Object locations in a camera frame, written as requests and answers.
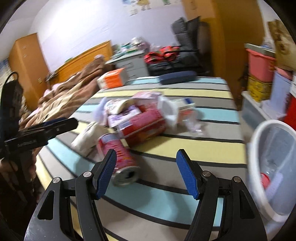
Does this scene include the red gift box gold characters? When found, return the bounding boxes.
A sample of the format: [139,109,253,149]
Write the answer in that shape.
[283,95,296,130]

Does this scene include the dark blue glasses case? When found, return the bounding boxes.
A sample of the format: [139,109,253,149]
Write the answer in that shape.
[159,71,197,85]

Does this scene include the purple milk carton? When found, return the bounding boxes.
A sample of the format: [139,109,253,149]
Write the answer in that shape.
[104,98,142,128]

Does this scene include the white round trash bin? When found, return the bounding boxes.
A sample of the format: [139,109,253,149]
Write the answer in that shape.
[246,119,296,223]

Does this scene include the white paper bag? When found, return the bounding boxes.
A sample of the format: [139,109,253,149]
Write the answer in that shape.
[71,121,108,157]

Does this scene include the clear plastic cup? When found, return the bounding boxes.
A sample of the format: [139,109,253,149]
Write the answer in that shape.
[183,110,206,137]

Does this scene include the pink plastic storage bin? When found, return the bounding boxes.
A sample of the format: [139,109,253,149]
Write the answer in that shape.
[246,48,276,82]

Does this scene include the white blue milk carton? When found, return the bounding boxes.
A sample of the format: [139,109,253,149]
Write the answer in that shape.
[172,98,195,122]

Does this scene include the white patterned paper cup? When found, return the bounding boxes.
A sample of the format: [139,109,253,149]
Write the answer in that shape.
[157,95,179,130]

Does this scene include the cartoon couple wall sticker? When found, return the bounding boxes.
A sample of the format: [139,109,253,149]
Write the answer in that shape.
[122,0,182,16]

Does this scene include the large wooden wardrobe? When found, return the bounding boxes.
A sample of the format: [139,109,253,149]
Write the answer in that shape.
[182,0,265,101]

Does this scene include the yellow patterned tin box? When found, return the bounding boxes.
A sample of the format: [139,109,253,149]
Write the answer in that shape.
[247,75,273,102]

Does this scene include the grey bedside drawer cabinet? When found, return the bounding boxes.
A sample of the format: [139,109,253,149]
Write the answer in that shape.
[106,50,149,79]

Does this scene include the wooden headboard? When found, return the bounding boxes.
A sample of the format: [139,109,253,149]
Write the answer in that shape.
[49,40,113,86]

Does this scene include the red plaid bag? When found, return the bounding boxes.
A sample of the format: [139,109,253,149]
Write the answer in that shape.
[144,46,180,65]

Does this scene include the orange white tissue pack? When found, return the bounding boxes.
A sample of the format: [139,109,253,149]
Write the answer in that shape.
[97,68,129,89]

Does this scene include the red cylindrical snack can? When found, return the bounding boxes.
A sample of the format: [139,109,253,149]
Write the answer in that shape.
[97,133,140,186]

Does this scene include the red snack box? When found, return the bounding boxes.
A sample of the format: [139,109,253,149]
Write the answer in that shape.
[116,108,166,148]

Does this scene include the orange wooden wardrobe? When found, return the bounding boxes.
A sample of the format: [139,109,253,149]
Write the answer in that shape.
[8,33,49,110]

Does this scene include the grey translucent storage box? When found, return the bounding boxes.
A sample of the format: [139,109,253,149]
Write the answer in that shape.
[241,91,271,130]

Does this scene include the brown paper bag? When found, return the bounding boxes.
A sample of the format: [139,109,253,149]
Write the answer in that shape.
[267,20,295,71]

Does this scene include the striped bed sheet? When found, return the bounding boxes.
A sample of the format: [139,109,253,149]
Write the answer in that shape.
[37,77,247,240]

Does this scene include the brown fleece blanket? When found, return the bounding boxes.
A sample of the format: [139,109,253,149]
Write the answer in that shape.
[20,56,115,129]

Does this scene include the black office chair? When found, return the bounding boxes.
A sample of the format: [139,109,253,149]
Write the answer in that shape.
[147,16,213,76]

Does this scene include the pink white carton box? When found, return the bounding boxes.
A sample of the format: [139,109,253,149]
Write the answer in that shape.
[131,91,162,109]

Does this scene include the person's left hand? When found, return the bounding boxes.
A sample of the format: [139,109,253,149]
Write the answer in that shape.
[1,150,37,183]

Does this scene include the lavender plastic bucket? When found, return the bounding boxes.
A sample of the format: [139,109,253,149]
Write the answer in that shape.
[269,67,292,114]

